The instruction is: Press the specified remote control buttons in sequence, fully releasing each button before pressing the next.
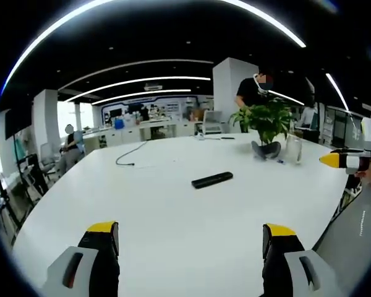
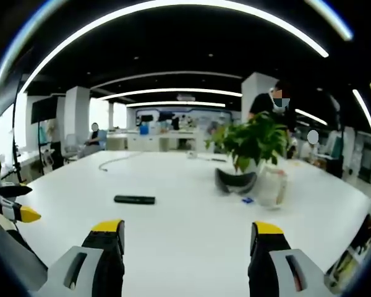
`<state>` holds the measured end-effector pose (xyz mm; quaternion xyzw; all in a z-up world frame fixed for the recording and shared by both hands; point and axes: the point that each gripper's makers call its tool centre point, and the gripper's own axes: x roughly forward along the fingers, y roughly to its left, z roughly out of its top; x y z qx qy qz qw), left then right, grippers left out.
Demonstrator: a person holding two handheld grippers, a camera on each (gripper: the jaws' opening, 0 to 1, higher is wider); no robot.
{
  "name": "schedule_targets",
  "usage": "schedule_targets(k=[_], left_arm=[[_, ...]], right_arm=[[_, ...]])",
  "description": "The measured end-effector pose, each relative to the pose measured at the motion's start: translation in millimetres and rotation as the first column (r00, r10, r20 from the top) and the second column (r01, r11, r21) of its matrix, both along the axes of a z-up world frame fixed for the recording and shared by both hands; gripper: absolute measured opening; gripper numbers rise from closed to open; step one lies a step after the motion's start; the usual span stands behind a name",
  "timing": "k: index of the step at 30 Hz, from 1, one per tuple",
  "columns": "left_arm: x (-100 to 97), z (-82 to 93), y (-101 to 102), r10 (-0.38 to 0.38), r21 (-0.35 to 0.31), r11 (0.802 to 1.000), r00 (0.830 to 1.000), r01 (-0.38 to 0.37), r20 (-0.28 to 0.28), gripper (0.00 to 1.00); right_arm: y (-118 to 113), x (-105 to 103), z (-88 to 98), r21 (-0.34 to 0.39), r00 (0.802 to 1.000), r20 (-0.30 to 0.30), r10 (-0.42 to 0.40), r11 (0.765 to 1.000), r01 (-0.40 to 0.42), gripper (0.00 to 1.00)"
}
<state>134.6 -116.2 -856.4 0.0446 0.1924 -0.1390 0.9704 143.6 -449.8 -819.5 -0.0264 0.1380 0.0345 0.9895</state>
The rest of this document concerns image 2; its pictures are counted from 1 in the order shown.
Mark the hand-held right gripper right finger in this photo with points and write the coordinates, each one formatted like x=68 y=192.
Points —
x=278 y=263

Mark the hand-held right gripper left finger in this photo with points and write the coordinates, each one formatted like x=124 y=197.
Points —
x=89 y=263

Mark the blue box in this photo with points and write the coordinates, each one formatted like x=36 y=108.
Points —
x=144 y=129

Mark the white office chair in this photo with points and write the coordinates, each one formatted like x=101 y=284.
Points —
x=70 y=145

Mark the black headset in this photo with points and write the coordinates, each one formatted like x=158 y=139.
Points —
x=235 y=181

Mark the black monitor on stand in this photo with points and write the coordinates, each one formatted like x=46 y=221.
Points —
x=44 y=109

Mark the white counter desk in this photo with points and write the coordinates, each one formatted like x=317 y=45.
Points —
x=151 y=140

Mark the thin dark object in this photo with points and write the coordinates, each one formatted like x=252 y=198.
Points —
x=218 y=160

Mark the green potted plant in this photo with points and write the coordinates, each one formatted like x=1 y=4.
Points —
x=250 y=140

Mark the white plastic bag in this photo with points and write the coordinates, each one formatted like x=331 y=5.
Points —
x=270 y=187

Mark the black remote control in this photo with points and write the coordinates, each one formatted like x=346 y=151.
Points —
x=134 y=199

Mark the small blue card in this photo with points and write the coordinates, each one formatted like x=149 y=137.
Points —
x=247 y=200

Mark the black tripod stand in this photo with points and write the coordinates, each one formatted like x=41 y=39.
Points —
x=17 y=133

